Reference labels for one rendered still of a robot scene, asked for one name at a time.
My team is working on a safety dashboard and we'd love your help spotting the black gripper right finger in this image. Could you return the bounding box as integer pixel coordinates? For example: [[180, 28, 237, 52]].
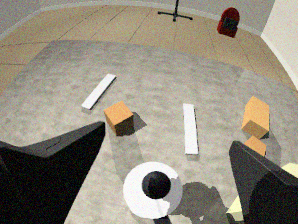
[[229, 140, 298, 224]]

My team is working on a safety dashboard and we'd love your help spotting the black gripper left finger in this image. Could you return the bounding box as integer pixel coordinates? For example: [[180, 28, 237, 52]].
[[0, 120, 106, 224]]

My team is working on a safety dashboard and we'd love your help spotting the cream box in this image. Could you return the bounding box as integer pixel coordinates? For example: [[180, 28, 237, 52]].
[[282, 163, 298, 179], [226, 196, 245, 224]]

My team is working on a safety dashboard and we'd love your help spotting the white flat bar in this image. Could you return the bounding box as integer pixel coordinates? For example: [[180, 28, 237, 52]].
[[81, 73, 116, 111], [184, 104, 198, 156]]

